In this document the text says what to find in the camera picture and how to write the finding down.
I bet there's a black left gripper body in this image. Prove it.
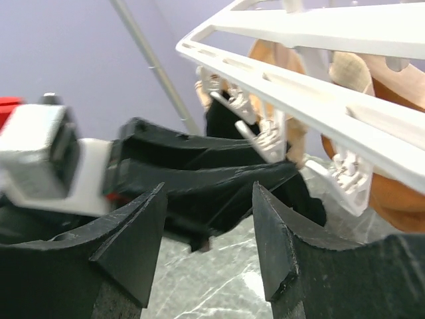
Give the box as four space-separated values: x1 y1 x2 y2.
0 118 207 247

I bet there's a black underwear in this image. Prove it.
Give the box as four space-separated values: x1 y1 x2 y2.
112 96 328 253

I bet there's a beige hanging underwear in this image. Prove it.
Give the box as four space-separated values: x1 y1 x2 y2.
195 39 375 168

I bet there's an orange hanging underwear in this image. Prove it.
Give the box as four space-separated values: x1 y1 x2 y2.
320 49 425 233

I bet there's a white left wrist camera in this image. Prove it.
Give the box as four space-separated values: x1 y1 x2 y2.
1 92 112 217

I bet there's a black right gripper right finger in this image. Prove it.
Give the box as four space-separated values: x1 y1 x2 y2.
252 183 424 318

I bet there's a white metal clothes rack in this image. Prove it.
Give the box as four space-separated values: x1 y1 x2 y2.
110 0 201 135

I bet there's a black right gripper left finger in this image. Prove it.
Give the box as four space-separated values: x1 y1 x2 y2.
1 185 167 318

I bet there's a white plastic clip hanger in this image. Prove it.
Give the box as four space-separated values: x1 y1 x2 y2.
176 1 424 216

